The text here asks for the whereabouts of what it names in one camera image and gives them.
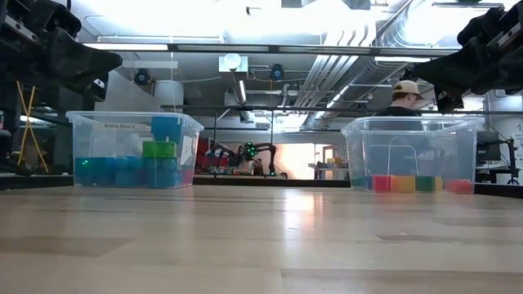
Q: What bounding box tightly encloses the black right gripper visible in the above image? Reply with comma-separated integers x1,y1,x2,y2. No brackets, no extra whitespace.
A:
410,0,523,115

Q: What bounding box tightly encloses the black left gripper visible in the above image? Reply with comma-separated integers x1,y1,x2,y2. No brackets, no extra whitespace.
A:
0,0,123,103

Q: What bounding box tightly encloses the blue large two-stud block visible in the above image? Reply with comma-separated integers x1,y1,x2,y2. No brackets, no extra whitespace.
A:
74,157,118,189
145,157,181,189
150,116,184,144

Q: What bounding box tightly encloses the green large two-stud block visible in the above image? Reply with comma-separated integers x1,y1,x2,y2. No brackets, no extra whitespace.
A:
141,140,178,159

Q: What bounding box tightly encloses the sky blue four-stud block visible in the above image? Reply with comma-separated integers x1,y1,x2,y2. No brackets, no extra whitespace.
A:
115,157,147,189

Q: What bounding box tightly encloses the person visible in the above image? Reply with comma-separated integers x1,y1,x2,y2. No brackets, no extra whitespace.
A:
365,79,430,176

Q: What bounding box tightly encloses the clear plastic bin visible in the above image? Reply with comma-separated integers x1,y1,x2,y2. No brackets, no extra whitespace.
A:
340,115,486,195
65,109,205,190

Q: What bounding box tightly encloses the white paper label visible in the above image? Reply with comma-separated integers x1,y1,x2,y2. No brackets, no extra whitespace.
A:
92,122,153,132

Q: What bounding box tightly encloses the black monitor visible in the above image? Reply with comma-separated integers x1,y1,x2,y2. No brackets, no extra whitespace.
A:
476,130,503,163

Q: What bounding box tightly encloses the white cylinder tank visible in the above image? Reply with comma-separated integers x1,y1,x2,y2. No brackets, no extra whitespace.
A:
154,79,185,112

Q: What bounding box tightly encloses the black monitor stand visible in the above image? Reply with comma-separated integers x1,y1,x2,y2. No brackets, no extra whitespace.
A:
500,136,522,185

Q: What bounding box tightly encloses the white ceiling dome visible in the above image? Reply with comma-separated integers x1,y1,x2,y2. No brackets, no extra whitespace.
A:
218,51,249,74

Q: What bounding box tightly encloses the red machine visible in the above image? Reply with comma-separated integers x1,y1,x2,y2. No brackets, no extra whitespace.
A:
194,137,236,175

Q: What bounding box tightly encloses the distant workbench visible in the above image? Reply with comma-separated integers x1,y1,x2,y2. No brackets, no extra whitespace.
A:
309,156,351,180

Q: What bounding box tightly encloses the black distant crossbar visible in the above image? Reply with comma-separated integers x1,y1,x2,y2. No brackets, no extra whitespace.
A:
160,104,523,117

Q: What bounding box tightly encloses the black beam with light strips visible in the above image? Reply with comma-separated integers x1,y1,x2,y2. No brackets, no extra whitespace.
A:
80,42,463,57

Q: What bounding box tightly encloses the yellow cable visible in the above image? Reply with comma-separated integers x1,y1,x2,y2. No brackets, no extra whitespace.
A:
15,80,49,173

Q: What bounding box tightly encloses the silver ventilation duct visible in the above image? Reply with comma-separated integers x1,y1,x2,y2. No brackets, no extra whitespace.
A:
292,24,413,127

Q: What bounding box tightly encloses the black aluminium table frame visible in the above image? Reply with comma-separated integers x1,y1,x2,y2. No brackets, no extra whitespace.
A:
0,174,523,198

